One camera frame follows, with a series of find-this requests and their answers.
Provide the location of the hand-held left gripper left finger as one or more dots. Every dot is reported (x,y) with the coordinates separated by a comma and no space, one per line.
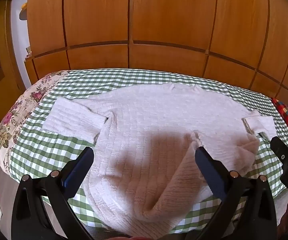
(73,178)

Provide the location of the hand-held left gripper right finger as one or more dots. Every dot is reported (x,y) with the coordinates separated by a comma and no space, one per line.
(209,173)

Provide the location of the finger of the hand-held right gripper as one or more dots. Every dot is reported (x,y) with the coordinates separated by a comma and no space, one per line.
(282,150)

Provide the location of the white knitted sweater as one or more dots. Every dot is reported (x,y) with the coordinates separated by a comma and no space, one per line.
(146,120)

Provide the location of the green checked blanket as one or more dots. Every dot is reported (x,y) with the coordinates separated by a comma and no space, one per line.
(69,146)

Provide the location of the floral quilt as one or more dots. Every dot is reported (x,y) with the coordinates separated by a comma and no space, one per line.
(16,112)

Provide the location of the wooden shelf unit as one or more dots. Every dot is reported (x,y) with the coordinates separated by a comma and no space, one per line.
(6,55)

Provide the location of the wooden wardrobe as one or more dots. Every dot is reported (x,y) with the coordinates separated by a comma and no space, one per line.
(171,17)

